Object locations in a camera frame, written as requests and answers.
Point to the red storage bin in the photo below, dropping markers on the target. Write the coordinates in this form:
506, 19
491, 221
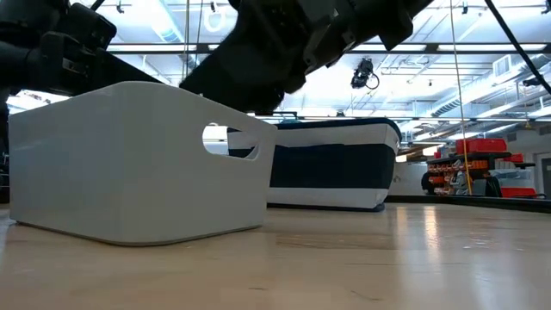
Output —
518, 192
514, 158
480, 145

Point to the blue and white fabric basket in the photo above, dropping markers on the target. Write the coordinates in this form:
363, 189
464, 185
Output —
331, 168

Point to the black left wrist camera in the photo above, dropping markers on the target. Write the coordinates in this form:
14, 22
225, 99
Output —
92, 26

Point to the grey door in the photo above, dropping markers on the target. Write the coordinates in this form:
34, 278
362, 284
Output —
546, 176

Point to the thick black frame beam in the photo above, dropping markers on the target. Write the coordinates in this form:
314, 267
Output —
473, 47

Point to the black ceiling device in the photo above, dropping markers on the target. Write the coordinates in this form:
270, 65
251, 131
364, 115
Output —
534, 80

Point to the black shelf rack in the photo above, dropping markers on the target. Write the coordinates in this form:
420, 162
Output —
486, 156

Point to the thin black frame beam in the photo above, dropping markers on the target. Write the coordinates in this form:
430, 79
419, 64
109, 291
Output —
430, 118

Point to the white plastic bin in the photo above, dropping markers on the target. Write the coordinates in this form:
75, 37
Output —
129, 172

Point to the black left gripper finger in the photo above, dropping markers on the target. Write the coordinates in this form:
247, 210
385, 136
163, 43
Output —
125, 71

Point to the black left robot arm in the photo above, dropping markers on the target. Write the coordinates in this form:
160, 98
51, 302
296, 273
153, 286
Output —
17, 21

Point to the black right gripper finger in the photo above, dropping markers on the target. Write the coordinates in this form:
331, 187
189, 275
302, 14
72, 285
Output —
237, 82

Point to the clear storage bin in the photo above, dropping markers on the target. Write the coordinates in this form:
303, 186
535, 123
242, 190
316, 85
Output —
512, 177

